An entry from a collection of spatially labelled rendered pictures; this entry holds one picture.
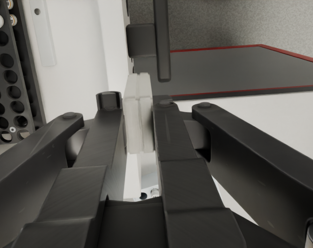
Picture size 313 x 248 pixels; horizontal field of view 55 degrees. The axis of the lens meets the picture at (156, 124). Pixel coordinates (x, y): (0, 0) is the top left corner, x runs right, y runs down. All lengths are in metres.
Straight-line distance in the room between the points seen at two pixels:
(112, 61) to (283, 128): 0.31
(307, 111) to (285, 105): 0.04
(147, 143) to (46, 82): 0.22
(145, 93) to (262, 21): 1.11
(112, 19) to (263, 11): 1.04
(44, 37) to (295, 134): 0.37
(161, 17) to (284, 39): 1.06
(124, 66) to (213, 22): 0.97
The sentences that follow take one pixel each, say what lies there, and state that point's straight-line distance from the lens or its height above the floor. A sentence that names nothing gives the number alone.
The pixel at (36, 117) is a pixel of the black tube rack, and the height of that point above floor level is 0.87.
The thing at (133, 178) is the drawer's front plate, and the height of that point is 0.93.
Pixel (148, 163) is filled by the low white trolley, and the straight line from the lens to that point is 0.46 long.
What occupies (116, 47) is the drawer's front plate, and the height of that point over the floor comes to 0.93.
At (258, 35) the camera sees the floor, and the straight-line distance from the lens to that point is 1.25.
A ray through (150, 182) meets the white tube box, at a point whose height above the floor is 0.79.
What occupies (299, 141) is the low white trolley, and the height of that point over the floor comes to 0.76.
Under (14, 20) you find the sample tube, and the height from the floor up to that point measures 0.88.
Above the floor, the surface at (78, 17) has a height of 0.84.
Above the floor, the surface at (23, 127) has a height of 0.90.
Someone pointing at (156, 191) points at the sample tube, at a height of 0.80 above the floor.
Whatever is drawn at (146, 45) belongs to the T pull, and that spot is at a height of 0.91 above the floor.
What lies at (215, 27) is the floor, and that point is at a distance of 1.20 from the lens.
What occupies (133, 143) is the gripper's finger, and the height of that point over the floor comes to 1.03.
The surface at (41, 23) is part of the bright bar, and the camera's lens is 0.34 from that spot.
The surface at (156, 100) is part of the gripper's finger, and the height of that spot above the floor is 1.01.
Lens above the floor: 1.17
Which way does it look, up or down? 69 degrees down
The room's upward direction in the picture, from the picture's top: 173 degrees clockwise
